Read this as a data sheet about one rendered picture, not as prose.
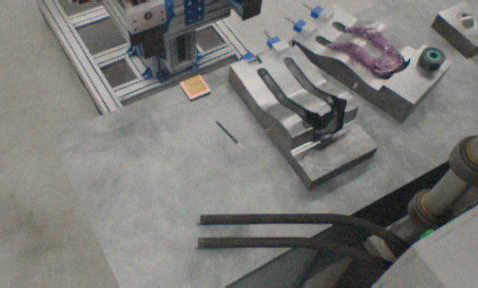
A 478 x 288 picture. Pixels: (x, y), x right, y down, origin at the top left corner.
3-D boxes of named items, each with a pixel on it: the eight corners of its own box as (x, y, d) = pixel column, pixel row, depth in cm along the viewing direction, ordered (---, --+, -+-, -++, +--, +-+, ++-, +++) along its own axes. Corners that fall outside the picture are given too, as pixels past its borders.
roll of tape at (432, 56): (438, 54, 173) (442, 47, 170) (443, 71, 169) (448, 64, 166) (415, 53, 173) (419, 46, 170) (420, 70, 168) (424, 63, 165)
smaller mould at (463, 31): (430, 26, 197) (437, 13, 191) (458, 14, 202) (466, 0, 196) (467, 59, 188) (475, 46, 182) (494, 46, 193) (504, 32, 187)
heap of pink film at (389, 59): (322, 48, 178) (327, 33, 172) (350, 24, 186) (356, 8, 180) (382, 87, 170) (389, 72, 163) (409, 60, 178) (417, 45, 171)
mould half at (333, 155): (228, 81, 175) (230, 55, 163) (288, 57, 183) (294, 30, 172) (308, 190, 152) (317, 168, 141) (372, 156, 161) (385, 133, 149)
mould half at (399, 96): (289, 48, 186) (294, 26, 176) (329, 15, 197) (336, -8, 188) (401, 123, 169) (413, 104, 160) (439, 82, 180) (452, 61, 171)
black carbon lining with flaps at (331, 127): (253, 74, 168) (256, 55, 160) (291, 58, 173) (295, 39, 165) (311, 149, 152) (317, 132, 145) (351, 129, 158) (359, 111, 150)
